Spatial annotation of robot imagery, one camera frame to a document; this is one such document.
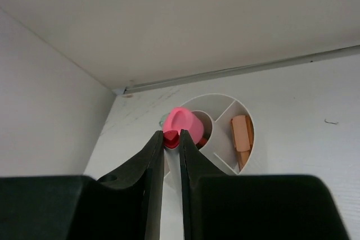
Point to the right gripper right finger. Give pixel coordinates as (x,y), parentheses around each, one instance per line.
(220,206)

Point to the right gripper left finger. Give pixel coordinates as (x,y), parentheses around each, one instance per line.
(123,204)

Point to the red capped white marker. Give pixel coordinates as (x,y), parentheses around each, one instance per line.
(171,148)

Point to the pink capped glue bottle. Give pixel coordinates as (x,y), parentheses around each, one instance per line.
(181,118)

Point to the white round divided container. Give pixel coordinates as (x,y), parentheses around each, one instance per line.
(216,111)

